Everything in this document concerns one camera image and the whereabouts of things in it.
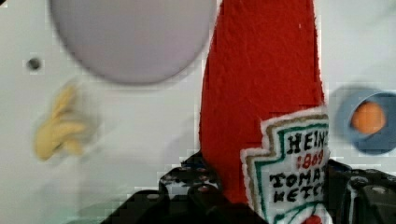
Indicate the lilac round plate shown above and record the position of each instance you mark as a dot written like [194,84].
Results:
[134,41]

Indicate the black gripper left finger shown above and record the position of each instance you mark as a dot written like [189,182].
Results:
[188,194]

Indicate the red felt ketchup bottle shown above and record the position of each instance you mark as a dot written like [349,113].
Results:
[263,122]

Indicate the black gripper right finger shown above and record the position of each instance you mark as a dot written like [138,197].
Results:
[357,196]

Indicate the orange ball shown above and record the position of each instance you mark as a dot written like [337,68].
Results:
[368,118]

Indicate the blue round bowl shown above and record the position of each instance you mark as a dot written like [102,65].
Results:
[373,144]

